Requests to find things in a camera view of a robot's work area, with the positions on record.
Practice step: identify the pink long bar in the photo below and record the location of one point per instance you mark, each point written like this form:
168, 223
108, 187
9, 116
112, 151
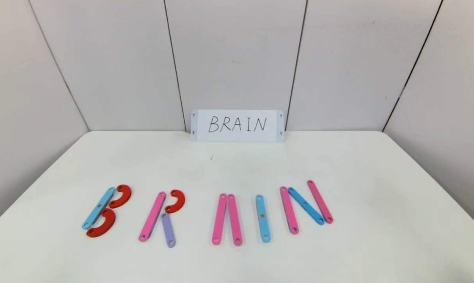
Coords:
219, 219
320, 202
153, 216
234, 219

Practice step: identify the cyan long flat bar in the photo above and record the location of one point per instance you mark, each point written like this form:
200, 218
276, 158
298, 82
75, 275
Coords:
263, 224
98, 208

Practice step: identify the pink short bar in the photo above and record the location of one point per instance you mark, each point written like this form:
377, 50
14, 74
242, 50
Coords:
289, 210

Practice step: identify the cyan short bar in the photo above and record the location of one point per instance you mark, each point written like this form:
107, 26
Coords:
306, 205

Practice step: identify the small red arc piece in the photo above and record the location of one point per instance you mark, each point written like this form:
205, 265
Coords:
180, 200

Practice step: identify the purple short bar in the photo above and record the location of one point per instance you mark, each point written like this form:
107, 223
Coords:
168, 231

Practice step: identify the large red arc piece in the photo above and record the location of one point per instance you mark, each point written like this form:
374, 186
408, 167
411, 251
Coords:
106, 224
126, 193

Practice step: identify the white BRAIN sign board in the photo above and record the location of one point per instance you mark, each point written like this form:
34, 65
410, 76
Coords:
236, 114

